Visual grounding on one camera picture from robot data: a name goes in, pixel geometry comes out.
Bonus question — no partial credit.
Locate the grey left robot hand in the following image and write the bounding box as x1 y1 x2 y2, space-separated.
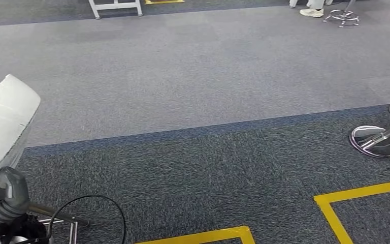
0 166 31 211

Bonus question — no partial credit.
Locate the white plastic shell part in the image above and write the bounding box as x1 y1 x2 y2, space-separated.
0 74 42 193

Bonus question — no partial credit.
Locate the grey metal rod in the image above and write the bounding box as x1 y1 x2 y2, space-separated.
26 203 90 227

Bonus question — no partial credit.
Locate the person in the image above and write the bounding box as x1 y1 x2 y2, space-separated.
289 0 334 18

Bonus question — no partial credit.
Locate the chrome barrier stanchion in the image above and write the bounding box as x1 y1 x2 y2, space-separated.
348 114 390 158

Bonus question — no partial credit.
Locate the chrome stool base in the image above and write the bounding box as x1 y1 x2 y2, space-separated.
322 0 361 28

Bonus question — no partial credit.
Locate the chrome tube frame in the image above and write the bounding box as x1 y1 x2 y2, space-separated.
37 218 79 244

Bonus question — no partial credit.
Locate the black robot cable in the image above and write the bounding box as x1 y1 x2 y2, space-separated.
47 194 126 244

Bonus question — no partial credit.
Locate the white table frame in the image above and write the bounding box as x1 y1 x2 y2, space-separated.
88 0 144 20

